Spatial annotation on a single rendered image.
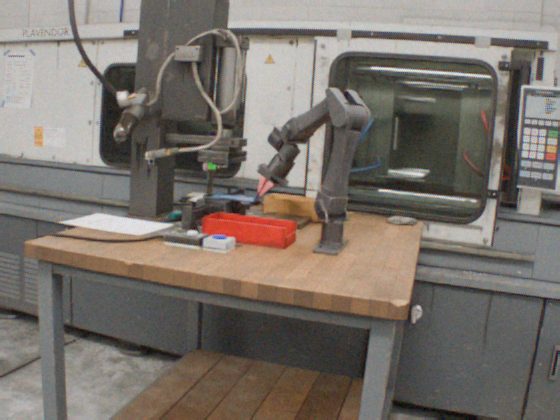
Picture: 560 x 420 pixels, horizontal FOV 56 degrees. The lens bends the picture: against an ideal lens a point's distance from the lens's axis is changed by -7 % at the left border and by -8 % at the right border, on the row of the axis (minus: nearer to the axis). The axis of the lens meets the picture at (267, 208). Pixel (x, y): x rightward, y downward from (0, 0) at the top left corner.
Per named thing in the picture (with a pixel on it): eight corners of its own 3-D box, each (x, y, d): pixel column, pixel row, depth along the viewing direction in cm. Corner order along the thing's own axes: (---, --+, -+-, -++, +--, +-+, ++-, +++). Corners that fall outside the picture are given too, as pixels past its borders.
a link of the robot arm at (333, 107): (278, 124, 176) (338, 80, 151) (301, 125, 181) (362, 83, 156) (285, 161, 173) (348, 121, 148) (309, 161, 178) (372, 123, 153)
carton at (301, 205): (330, 225, 202) (332, 204, 200) (262, 217, 209) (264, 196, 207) (336, 220, 214) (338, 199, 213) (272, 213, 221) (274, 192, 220)
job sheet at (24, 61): (-1, 108, 297) (1, 48, 292) (1, 108, 298) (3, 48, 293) (32, 109, 289) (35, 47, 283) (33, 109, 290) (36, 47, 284)
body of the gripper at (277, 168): (261, 167, 185) (274, 149, 183) (286, 186, 183) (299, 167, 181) (255, 168, 178) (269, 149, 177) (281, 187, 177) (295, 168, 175)
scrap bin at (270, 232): (284, 249, 157) (286, 228, 156) (201, 238, 163) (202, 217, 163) (295, 241, 168) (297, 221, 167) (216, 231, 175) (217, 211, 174)
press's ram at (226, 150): (230, 173, 175) (236, 77, 170) (155, 166, 182) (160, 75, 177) (248, 169, 192) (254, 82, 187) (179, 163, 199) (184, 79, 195)
